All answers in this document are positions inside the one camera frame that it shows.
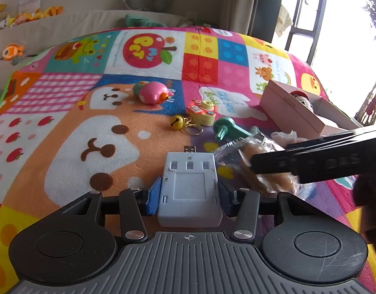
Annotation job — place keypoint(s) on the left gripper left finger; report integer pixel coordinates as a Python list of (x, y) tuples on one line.
[(134, 203)]

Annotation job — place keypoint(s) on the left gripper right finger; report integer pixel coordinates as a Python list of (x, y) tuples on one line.
[(242, 204)]

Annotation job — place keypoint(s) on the bagged brown snack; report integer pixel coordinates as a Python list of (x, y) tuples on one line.
[(258, 160)]

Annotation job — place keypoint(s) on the white plastic adapter block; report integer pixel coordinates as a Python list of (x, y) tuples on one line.
[(189, 196)]

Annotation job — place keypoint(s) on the green teal plastic toy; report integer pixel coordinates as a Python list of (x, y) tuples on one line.
[(226, 128)]

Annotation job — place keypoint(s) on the red hat crochet doll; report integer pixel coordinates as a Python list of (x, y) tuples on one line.
[(302, 98)]

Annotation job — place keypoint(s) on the yellow bell keychain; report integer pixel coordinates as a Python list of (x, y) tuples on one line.
[(186, 125)]

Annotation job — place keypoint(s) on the pink pig toy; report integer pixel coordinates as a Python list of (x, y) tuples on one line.
[(152, 93)]

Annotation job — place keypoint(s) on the pink cardboard box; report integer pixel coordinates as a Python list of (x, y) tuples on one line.
[(290, 115)]

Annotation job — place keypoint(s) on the hanging yellow towel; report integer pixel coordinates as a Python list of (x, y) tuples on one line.
[(284, 21)]

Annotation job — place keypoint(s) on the green plush toy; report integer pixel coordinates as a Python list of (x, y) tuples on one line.
[(139, 21)]

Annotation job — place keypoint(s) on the orange fish plush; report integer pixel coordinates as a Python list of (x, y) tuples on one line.
[(12, 51)]

